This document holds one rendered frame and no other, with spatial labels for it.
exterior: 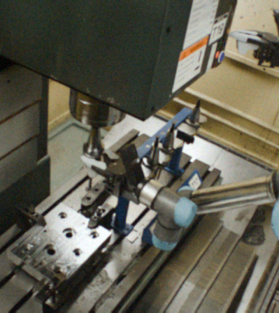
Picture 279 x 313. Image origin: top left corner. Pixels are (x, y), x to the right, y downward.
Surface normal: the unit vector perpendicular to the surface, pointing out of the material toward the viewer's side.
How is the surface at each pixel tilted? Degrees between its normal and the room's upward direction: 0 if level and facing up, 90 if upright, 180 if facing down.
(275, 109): 90
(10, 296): 0
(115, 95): 90
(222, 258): 8
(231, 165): 24
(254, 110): 90
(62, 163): 0
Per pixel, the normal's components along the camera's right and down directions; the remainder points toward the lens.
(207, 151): -0.07, -0.51
